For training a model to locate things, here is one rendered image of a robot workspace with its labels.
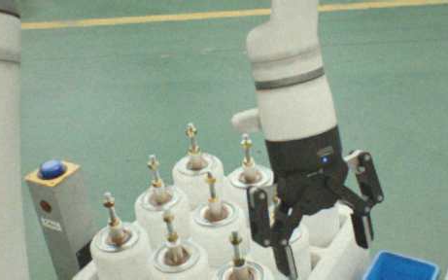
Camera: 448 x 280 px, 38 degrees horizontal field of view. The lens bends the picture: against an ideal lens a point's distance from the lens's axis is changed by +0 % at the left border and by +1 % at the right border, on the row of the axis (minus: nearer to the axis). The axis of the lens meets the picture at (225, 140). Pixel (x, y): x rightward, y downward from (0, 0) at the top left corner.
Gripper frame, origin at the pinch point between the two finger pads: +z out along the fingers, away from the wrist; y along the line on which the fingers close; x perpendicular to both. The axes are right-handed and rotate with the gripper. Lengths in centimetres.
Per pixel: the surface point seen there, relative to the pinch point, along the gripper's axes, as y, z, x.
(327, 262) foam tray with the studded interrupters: 16.0, 17.0, 31.6
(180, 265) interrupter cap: -7.5, 9.0, 33.7
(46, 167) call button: -20, -7, 59
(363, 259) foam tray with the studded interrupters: 28, 23, 40
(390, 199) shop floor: 51, 25, 63
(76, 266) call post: -20, 13, 61
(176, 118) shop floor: 26, 4, 129
